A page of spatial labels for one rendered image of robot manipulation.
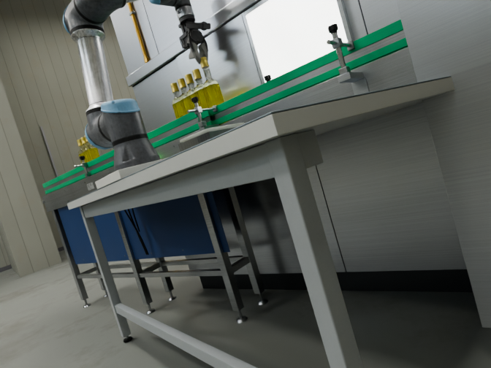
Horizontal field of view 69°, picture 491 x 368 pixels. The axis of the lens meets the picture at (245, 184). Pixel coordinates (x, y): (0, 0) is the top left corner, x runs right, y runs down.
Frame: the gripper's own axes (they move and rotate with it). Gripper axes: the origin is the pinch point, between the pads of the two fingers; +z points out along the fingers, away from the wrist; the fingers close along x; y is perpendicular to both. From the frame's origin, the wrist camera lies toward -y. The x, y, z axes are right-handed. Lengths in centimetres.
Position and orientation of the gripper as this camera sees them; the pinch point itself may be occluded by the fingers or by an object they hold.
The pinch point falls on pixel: (203, 60)
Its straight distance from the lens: 171.8
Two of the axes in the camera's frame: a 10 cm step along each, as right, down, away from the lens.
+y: -6.7, 1.8, 7.2
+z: 3.0, 9.5, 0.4
